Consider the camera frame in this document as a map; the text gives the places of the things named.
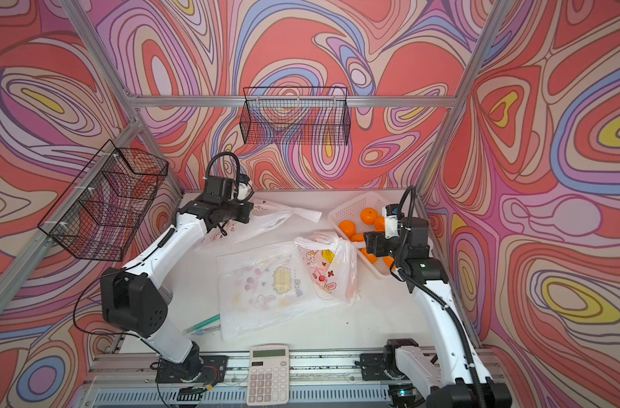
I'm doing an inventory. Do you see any black wire basket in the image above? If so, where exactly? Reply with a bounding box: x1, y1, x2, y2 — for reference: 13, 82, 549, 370
37, 140, 169, 262
240, 85, 351, 146

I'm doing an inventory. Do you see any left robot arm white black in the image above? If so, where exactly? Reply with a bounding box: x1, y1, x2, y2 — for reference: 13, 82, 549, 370
100, 174, 254, 382

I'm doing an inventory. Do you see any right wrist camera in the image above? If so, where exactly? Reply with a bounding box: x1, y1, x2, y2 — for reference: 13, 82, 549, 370
383, 204, 403, 239

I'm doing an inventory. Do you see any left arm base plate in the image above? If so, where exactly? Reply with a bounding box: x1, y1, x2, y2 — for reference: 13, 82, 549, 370
150, 355, 228, 385

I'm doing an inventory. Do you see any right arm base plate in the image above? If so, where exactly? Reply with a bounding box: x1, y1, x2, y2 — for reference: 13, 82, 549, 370
354, 353, 409, 381

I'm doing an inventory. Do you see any white desk calculator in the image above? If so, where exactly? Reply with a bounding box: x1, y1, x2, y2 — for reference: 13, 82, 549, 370
246, 343, 291, 407

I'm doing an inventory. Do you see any clear plastic bag bottom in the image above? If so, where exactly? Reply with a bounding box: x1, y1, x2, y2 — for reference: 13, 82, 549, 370
217, 241, 341, 340

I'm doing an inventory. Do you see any white plastic fruit basket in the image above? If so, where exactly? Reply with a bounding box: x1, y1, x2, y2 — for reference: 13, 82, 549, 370
327, 190, 403, 279

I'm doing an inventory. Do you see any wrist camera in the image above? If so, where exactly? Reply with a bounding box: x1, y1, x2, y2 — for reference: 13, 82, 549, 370
237, 174, 254, 202
383, 204, 403, 239

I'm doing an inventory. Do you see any orange fruit bottom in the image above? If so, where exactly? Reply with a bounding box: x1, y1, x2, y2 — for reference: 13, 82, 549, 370
360, 248, 378, 265

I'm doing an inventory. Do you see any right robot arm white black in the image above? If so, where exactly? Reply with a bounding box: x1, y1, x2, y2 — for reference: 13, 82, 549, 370
364, 215, 512, 407

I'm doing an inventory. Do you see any green pen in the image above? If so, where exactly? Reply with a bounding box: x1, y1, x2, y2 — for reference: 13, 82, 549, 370
184, 314, 221, 336

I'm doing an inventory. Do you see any black wire basket left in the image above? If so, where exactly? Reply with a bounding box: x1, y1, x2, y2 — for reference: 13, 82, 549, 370
37, 140, 169, 262

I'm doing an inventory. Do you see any printed white plastic bag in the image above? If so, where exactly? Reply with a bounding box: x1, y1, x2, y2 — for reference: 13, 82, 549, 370
293, 231, 357, 304

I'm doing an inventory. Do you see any black wire basket back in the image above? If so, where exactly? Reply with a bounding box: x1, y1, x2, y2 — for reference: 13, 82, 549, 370
240, 85, 351, 146

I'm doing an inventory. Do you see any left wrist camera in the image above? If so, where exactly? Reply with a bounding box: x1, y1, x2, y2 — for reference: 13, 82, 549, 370
237, 174, 254, 202

